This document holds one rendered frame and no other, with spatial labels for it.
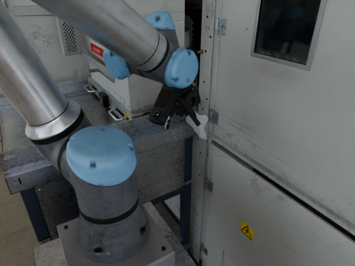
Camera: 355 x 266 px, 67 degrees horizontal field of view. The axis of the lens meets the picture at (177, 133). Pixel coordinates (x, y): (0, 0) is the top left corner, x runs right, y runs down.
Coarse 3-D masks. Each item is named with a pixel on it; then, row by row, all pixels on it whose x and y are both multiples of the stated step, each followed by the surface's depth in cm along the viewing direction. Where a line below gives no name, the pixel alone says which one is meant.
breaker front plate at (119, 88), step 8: (88, 40) 118; (88, 48) 121; (104, 48) 102; (96, 56) 114; (104, 64) 107; (96, 72) 120; (96, 80) 124; (104, 80) 113; (112, 80) 103; (120, 80) 95; (104, 88) 116; (112, 88) 106; (120, 88) 97; (128, 88) 90; (120, 96) 100; (128, 96) 92; (128, 104) 95
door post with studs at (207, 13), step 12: (204, 0) 86; (204, 12) 88; (204, 24) 90; (204, 36) 91; (204, 48) 92; (204, 60) 94; (204, 72) 96; (204, 84) 98; (204, 96) 99; (204, 108) 102; (204, 144) 108; (204, 156) 110
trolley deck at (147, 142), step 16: (80, 96) 130; (96, 96) 130; (0, 112) 113; (16, 112) 113; (96, 112) 113; (112, 112) 113; (0, 128) 100; (16, 128) 100; (176, 128) 100; (192, 128) 105; (16, 144) 90; (144, 144) 95; (160, 144) 99; (16, 176) 75; (32, 176) 78; (48, 176) 80; (16, 192) 77
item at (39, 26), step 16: (16, 0) 119; (16, 16) 121; (32, 16) 124; (48, 16) 126; (32, 32) 127; (48, 32) 129; (80, 32) 134; (48, 48) 132; (80, 48) 137; (48, 64) 135; (64, 64) 138; (80, 64) 141; (64, 80) 142
